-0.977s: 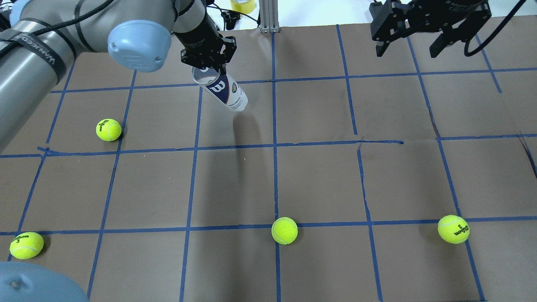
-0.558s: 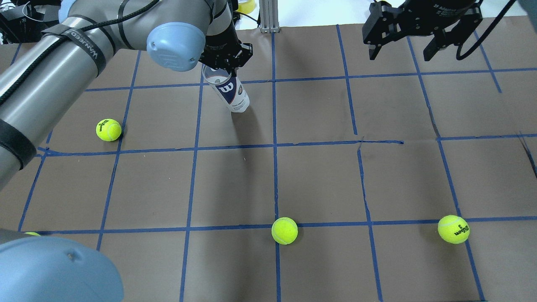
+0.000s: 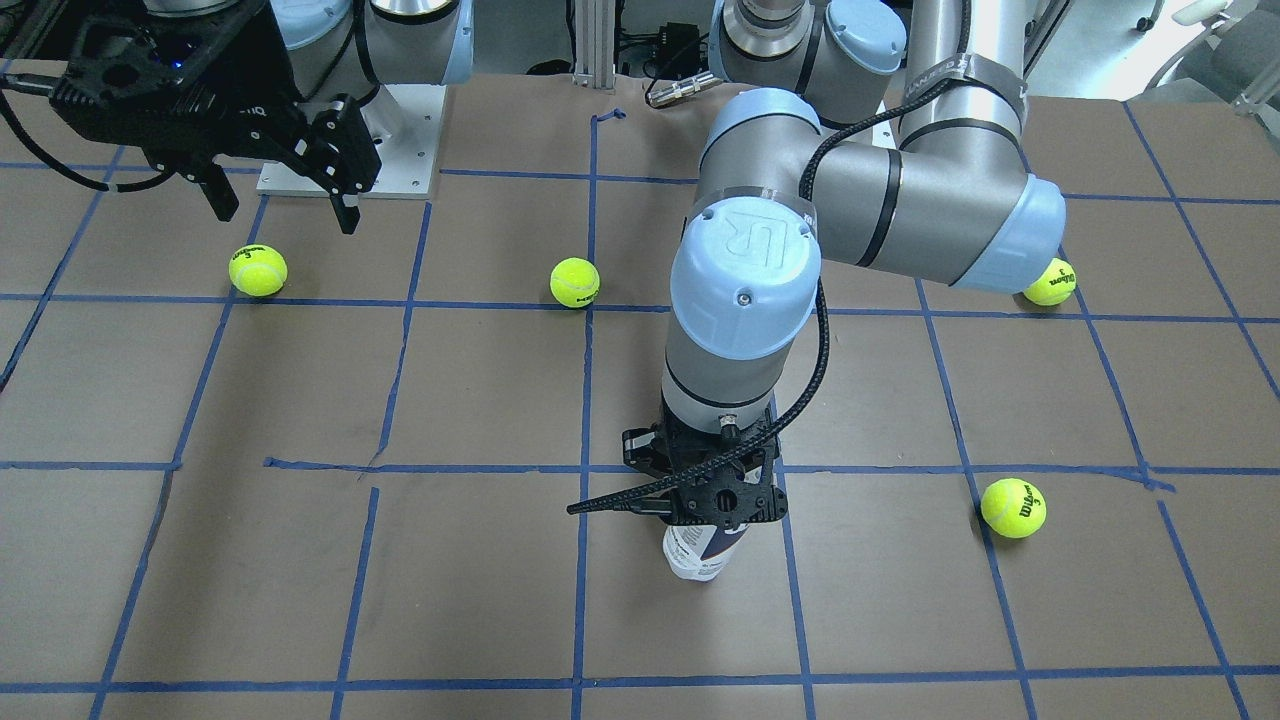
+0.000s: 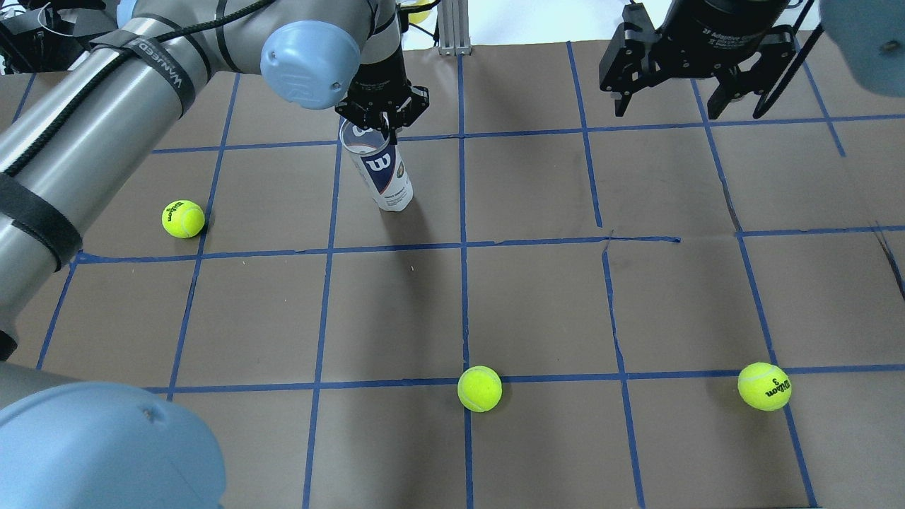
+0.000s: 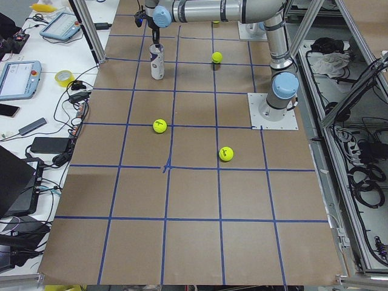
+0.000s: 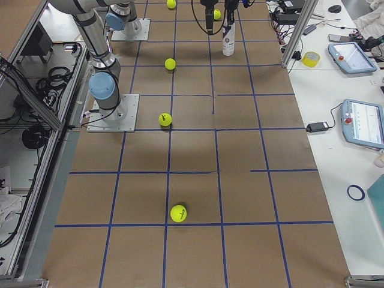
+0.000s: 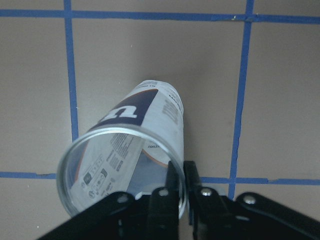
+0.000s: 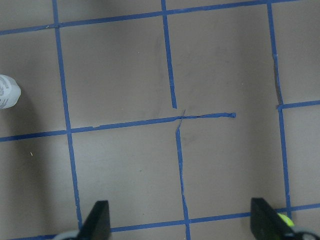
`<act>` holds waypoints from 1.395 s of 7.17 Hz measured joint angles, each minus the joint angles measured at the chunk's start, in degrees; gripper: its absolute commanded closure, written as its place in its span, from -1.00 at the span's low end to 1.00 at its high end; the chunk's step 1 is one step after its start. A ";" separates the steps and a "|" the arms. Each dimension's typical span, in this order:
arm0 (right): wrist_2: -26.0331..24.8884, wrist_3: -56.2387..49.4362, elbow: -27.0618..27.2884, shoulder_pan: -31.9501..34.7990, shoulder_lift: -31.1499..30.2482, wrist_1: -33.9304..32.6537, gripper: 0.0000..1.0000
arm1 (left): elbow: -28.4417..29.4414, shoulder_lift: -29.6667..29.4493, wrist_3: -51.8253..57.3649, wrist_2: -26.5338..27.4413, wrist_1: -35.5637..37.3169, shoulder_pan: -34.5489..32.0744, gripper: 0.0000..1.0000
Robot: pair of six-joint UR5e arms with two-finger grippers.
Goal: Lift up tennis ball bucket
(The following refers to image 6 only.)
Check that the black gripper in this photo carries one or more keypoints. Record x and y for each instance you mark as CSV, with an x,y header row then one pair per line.
x,y
209,11
231,4

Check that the yellow tennis ball front left side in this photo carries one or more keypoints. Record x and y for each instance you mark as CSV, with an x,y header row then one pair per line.
x,y
171,4

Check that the teach pendant lower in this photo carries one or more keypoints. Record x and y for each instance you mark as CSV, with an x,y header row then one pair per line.
x,y
362,123

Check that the yellow tennis ball centre back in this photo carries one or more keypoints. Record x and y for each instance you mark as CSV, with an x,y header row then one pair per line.
x,y
170,64

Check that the black power adapter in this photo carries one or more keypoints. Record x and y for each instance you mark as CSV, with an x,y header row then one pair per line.
x,y
317,127

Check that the teach pendant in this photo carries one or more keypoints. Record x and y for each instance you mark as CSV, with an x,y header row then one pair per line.
x,y
362,123
350,58

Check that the black computer mouse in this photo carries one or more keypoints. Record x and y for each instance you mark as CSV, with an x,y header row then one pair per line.
x,y
335,9

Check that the white cloth rag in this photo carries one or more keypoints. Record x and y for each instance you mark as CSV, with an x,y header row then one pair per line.
x,y
10,205

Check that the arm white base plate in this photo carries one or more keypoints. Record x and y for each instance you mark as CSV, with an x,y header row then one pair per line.
x,y
137,30
122,119

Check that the grey usb hub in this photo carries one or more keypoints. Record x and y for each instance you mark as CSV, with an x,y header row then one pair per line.
x,y
309,29

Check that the yellow tennis ball far left side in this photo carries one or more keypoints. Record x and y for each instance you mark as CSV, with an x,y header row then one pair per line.
x,y
178,213

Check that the teach pendant upper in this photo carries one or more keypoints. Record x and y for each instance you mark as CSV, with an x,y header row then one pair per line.
x,y
350,58

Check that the teal box corner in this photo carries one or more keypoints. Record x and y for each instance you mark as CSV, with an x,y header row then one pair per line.
x,y
376,196

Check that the yellow tape roll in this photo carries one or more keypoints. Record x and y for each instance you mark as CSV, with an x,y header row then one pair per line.
x,y
311,59

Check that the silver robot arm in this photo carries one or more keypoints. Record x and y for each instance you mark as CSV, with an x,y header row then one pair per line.
x,y
91,18

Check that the clear Wilson tennis ball can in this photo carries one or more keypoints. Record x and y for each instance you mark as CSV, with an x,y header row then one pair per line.
x,y
228,42

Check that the aluminium frame post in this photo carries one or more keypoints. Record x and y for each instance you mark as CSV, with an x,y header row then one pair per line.
x,y
304,17

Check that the yellow tennis ball near base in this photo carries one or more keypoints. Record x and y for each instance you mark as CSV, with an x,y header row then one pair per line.
x,y
165,119

